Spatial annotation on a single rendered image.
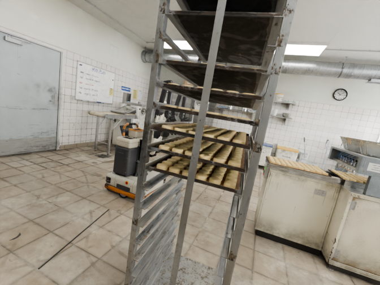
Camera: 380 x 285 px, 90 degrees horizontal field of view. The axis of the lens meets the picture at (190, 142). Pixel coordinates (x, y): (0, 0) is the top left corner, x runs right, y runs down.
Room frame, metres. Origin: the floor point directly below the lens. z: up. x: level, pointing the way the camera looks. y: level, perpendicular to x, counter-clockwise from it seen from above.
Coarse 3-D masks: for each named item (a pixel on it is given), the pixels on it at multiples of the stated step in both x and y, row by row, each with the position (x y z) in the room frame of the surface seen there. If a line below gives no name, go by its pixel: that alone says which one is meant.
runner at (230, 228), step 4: (232, 200) 1.02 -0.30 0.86; (232, 220) 0.81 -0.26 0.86; (228, 224) 0.77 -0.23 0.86; (232, 224) 0.77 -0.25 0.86; (228, 228) 0.74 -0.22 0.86; (232, 228) 0.74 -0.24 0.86; (228, 232) 0.71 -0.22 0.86; (232, 232) 0.72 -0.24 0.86; (228, 236) 0.69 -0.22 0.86; (232, 236) 0.68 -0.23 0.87
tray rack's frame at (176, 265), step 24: (168, 0) 0.80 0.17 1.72; (288, 0) 0.67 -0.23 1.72; (216, 24) 0.74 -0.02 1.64; (288, 24) 0.67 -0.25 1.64; (216, 48) 0.74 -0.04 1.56; (264, 120) 0.67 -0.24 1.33; (144, 144) 0.79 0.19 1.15; (144, 168) 0.79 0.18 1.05; (192, 168) 0.74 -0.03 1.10; (144, 192) 0.82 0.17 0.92; (240, 216) 0.67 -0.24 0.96; (240, 240) 0.67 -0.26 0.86; (168, 264) 1.27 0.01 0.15; (192, 264) 1.31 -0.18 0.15
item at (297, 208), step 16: (272, 176) 2.04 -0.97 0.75; (288, 176) 1.99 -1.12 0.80; (304, 176) 1.95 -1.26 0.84; (272, 192) 2.03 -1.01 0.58; (288, 192) 1.98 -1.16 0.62; (304, 192) 1.94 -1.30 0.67; (320, 192) 1.89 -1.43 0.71; (336, 192) 1.85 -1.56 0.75; (256, 208) 2.35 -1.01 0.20; (272, 208) 2.01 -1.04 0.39; (288, 208) 1.97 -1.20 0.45; (304, 208) 1.92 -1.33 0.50; (320, 208) 1.88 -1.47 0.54; (256, 224) 2.05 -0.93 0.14; (272, 224) 2.00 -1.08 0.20; (288, 224) 1.95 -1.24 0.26; (304, 224) 1.91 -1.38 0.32; (320, 224) 1.87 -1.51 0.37; (288, 240) 1.97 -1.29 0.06; (304, 240) 1.90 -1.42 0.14; (320, 240) 1.86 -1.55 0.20
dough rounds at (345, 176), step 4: (336, 172) 2.03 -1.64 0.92; (340, 172) 2.07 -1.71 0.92; (344, 172) 2.11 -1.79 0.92; (340, 176) 1.92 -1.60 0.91; (344, 176) 1.89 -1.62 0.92; (348, 176) 1.93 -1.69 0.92; (352, 176) 1.96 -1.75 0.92; (356, 176) 1.99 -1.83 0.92; (360, 176) 2.03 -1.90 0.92; (364, 176) 2.07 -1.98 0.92; (352, 180) 1.82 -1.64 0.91; (356, 180) 1.83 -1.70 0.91; (360, 180) 1.83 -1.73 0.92; (364, 180) 1.86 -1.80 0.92
